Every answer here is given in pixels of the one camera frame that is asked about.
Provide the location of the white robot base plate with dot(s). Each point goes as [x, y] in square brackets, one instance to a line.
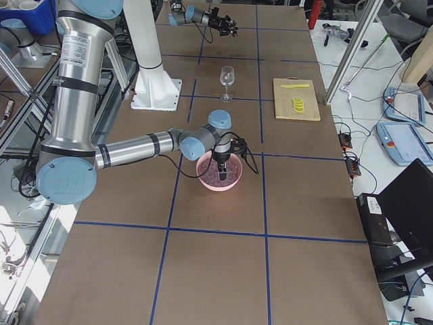
[162, 96]

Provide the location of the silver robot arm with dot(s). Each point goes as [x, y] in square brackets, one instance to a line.
[68, 161]
[191, 14]

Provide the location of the aluminium frame post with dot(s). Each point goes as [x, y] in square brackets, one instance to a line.
[365, 21]

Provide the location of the clear wine glass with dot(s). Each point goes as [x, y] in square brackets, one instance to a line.
[227, 78]

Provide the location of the bamboo cutting board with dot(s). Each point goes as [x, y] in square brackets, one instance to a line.
[284, 106]

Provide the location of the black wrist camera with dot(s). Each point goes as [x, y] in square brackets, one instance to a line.
[239, 146]

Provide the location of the lower teach pendant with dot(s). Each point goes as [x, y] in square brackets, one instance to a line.
[403, 143]

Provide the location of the pile of ice cubes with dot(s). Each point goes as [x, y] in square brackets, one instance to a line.
[211, 177]

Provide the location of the yellow plastic knife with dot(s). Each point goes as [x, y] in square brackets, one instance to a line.
[291, 86]

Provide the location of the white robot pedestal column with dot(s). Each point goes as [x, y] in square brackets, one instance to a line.
[141, 25]

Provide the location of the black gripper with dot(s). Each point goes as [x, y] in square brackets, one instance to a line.
[216, 21]
[222, 158]

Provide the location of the upper teach pendant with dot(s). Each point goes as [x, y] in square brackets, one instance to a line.
[403, 105]

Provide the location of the black laptop computer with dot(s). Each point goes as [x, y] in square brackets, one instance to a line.
[407, 203]

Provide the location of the teach pendant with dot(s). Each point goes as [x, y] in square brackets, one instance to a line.
[403, 105]
[403, 143]

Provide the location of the black box device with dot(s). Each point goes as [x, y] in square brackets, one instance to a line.
[373, 220]

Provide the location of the pink bowl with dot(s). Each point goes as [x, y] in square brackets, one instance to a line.
[209, 155]

